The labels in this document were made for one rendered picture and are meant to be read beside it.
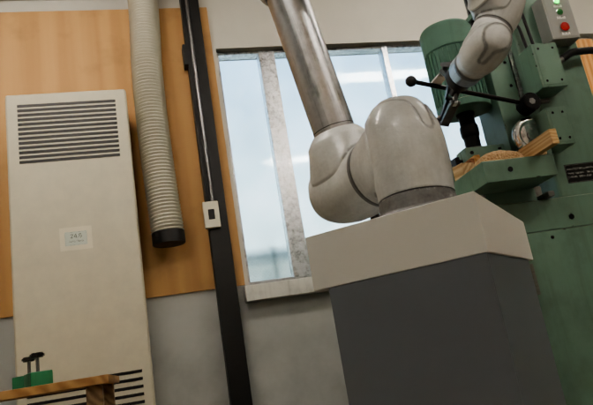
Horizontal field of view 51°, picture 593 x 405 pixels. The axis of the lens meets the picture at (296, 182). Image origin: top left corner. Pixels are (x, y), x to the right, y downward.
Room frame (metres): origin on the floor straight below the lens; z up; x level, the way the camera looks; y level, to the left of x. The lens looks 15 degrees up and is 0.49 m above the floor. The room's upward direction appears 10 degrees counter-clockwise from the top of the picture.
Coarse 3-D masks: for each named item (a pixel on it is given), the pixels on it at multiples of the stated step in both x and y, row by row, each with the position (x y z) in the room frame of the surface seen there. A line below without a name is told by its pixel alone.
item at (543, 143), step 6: (546, 132) 1.54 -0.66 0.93; (552, 132) 1.53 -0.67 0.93; (540, 138) 1.57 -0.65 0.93; (546, 138) 1.54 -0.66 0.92; (552, 138) 1.53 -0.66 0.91; (558, 138) 1.53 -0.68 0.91; (528, 144) 1.63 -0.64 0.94; (534, 144) 1.60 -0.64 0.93; (540, 144) 1.57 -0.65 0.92; (546, 144) 1.55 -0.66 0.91; (552, 144) 1.53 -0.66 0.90; (522, 150) 1.66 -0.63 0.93; (528, 150) 1.63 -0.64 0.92; (534, 150) 1.61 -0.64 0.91; (540, 150) 1.58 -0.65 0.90; (546, 150) 1.58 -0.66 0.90
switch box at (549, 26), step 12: (540, 0) 1.83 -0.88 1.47; (552, 0) 1.83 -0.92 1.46; (564, 0) 1.84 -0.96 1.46; (540, 12) 1.85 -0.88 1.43; (552, 12) 1.83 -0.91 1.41; (564, 12) 1.84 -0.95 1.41; (540, 24) 1.86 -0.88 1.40; (552, 24) 1.82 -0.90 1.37; (540, 36) 1.88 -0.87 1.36; (552, 36) 1.82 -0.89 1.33; (564, 36) 1.83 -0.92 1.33; (576, 36) 1.84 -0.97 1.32
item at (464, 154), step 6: (462, 150) 1.91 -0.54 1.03; (468, 150) 1.89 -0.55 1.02; (474, 150) 1.90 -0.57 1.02; (480, 150) 1.90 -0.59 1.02; (486, 150) 1.91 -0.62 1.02; (492, 150) 1.91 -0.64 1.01; (456, 156) 1.96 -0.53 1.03; (462, 156) 1.92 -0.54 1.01; (468, 156) 1.89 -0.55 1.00; (480, 156) 1.90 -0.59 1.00; (462, 162) 1.92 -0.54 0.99
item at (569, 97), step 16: (528, 0) 1.88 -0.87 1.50; (528, 16) 1.88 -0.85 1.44; (512, 48) 1.89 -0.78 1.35; (560, 48) 1.89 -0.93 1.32; (576, 64) 1.90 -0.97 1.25; (576, 80) 1.90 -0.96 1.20; (560, 96) 1.88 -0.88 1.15; (576, 96) 1.90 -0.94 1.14; (592, 96) 1.91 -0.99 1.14; (576, 112) 1.89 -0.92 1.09; (592, 112) 1.90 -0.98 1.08; (576, 128) 1.89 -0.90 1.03; (592, 128) 1.90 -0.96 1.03; (576, 144) 1.89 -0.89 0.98; (592, 144) 1.90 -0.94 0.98; (560, 160) 1.87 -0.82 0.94; (576, 160) 1.88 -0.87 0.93; (592, 160) 1.89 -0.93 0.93; (560, 176) 1.87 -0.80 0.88; (560, 192) 1.87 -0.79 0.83; (576, 192) 1.88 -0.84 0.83; (592, 192) 1.89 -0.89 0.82
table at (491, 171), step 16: (496, 160) 1.59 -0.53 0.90; (512, 160) 1.60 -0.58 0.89; (528, 160) 1.61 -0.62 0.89; (544, 160) 1.62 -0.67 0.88; (464, 176) 1.69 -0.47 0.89; (480, 176) 1.61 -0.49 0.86; (496, 176) 1.59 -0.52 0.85; (512, 176) 1.60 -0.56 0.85; (528, 176) 1.61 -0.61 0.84; (544, 176) 1.63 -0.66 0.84; (464, 192) 1.71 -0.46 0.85; (480, 192) 1.69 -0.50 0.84
